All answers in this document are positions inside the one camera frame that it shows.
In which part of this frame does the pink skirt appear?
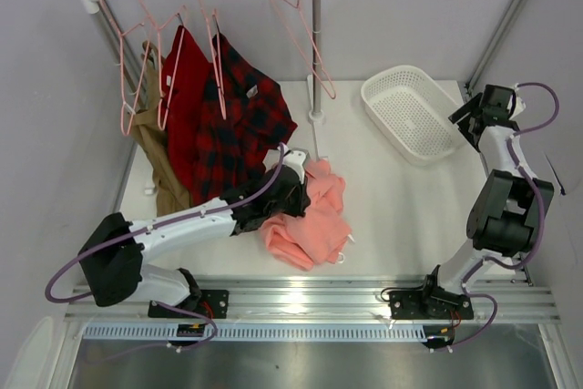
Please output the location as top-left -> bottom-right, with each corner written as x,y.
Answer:
260,159 -> 352,271

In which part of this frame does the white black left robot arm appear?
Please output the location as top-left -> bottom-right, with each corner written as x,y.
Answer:
78,165 -> 310,307

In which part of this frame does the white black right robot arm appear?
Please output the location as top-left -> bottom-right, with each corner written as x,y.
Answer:
434,82 -> 559,295

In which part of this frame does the red black plaid skirt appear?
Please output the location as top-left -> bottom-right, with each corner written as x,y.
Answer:
189,34 -> 297,205

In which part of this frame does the plain red skirt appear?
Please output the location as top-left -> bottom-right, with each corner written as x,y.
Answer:
161,26 -> 211,191

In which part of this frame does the white perforated plastic basket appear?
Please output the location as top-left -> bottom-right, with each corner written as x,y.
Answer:
361,65 -> 465,166

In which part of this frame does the tan brown garment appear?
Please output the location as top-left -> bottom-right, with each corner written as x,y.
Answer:
130,41 -> 191,216

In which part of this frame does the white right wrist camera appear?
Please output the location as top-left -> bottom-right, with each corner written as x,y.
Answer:
509,83 -> 526,119

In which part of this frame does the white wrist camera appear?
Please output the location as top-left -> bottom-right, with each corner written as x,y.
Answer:
263,145 -> 310,184
509,83 -> 526,119

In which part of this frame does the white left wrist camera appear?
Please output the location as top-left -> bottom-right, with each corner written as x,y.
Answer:
263,145 -> 310,184

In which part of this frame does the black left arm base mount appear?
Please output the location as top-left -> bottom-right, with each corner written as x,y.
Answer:
148,268 -> 230,319

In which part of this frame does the pink wire hanger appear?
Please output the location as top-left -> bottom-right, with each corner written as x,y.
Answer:
98,0 -> 151,137
269,0 -> 337,100
138,0 -> 188,130
198,0 -> 227,120

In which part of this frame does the pink wire hanger right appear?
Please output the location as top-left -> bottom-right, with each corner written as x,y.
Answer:
269,0 -> 337,100

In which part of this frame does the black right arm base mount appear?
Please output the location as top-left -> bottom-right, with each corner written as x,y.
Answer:
380,265 -> 475,320

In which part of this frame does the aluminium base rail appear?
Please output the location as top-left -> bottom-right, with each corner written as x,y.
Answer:
63,275 -> 561,324

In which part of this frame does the white slotted cable duct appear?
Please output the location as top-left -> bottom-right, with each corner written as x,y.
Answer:
83,322 -> 427,343

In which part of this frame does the pink wire hanger far left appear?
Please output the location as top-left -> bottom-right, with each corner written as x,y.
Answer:
98,0 -> 151,137

